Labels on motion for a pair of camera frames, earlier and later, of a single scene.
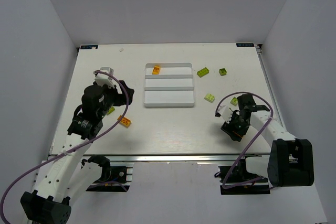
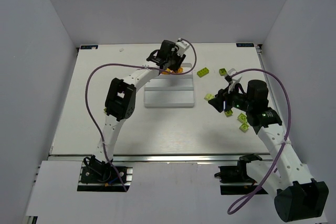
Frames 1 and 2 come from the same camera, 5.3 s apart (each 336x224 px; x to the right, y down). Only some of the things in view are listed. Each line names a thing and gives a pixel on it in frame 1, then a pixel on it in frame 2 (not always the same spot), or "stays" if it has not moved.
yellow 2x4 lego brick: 125,121 to 180,70
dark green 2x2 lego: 222,71 stays
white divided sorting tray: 173,86 stays
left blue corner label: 89,46 stays
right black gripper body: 233,129 to 226,98
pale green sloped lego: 209,97 stays
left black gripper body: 122,93 to 175,61
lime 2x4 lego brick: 202,72 stays
